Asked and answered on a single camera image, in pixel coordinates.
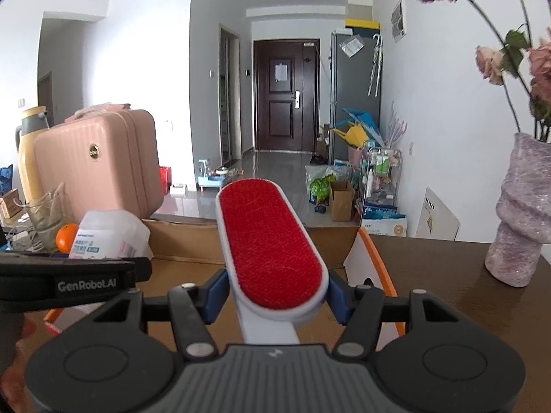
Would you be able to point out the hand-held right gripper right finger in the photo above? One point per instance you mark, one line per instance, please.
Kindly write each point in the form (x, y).
(338, 299)

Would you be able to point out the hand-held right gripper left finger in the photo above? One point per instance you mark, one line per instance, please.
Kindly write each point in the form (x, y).
(213, 297)

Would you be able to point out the red cardboard box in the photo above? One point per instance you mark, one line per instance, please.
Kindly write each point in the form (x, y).
(181, 241)

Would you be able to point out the red white lint brush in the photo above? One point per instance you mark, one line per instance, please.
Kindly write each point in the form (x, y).
(267, 241)

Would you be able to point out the white plastic packet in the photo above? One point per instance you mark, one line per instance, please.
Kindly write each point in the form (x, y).
(112, 232)

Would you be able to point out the orange fruit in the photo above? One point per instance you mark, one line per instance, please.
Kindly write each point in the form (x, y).
(66, 238)

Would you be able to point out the clear glass jug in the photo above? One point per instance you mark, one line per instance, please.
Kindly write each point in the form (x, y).
(45, 219)

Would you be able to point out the small brown carton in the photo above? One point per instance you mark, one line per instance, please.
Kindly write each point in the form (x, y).
(9, 204)

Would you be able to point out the blue white carton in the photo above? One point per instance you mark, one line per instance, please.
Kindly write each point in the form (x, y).
(383, 221)

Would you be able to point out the brown cardboard carton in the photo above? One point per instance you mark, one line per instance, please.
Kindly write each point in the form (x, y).
(342, 202)

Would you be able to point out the green snack bag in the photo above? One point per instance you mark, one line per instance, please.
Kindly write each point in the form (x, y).
(320, 189)

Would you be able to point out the yellow thermos jug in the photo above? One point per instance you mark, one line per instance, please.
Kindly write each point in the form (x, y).
(28, 167)

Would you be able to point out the white flat box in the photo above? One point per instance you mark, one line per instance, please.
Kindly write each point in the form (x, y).
(178, 189)

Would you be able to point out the red bag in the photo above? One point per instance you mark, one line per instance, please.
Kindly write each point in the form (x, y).
(165, 180)

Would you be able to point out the pink hard suitcase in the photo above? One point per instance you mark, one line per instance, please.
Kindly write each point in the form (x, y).
(99, 167)

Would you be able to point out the white board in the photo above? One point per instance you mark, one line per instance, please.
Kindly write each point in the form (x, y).
(437, 215)

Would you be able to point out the metal rack cart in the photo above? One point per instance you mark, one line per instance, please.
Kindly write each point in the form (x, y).
(381, 176)

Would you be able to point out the pink bucket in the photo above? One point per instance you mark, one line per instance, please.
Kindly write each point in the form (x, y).
(356, 155)

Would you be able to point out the yellow plastic stool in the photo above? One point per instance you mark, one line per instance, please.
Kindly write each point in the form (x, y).
(353, 135)

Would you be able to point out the brown room door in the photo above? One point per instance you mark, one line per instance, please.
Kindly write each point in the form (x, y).
(45, 99)

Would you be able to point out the white decorative branches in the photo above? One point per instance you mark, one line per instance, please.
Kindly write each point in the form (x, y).
(396, 127)

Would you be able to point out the blue plastic stool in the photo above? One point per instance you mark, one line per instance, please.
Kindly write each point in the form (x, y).
(363, 118)

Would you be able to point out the dark brown entry door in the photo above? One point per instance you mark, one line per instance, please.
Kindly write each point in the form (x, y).
(284, 116)

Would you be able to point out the grey interior door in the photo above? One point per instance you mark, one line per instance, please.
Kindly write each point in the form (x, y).
(227, 94)

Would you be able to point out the purple textured vase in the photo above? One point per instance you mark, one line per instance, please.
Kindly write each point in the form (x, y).
(521, 206)

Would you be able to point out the grey refrigerator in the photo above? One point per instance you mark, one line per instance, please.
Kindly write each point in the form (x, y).
(353, 81)

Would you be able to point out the clear hanging umbrella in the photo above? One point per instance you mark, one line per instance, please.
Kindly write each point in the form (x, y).
(375, 73)

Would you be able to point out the white paper notice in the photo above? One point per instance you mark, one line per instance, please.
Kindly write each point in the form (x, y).
(280, 71)

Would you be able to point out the clear plastic document bag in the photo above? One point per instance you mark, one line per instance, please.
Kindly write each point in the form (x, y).
(352, 46)

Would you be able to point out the yellow box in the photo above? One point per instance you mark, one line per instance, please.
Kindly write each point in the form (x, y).
(361, 23)

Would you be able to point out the white wall outlet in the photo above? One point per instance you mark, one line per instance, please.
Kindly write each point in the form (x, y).
(411, 148)

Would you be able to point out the white wall panel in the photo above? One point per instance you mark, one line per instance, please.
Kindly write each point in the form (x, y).
(398, 19)

